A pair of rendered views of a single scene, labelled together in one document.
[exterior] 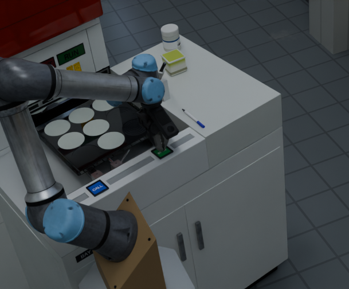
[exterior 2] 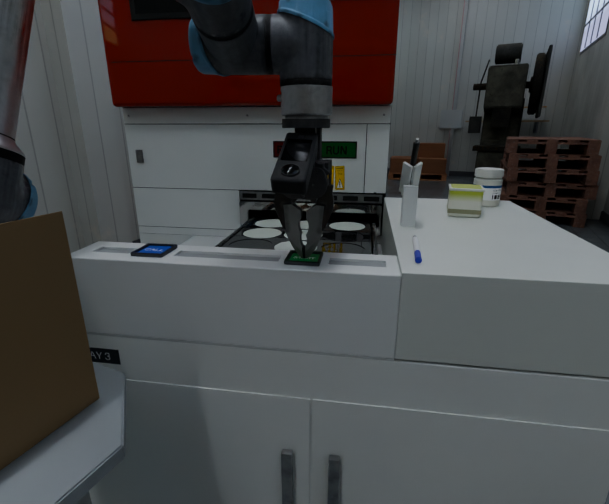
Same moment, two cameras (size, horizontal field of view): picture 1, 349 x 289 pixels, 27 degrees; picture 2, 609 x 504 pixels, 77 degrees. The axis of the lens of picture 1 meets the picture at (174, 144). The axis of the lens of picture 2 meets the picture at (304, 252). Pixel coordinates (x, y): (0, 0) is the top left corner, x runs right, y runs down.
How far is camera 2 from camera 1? 198 cm
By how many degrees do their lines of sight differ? 40
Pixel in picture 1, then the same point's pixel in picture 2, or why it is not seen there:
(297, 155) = not seen: outside the picture
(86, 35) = (365, 133)
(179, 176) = (314, 327)
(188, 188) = (330, 368)
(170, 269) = (35, 483)
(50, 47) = not seen: hidden behind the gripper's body
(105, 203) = (139, 278)
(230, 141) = (470, 326)
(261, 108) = (594, 291)
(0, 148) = (219, 225)
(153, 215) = (238, 373)
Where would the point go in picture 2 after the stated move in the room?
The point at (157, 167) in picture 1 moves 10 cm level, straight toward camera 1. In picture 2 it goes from (265, 272) to (213, 294)
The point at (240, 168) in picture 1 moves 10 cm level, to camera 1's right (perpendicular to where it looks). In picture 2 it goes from (478, 412) to (552, 444)
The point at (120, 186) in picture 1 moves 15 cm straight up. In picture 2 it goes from (177, 262) to (166, 165)
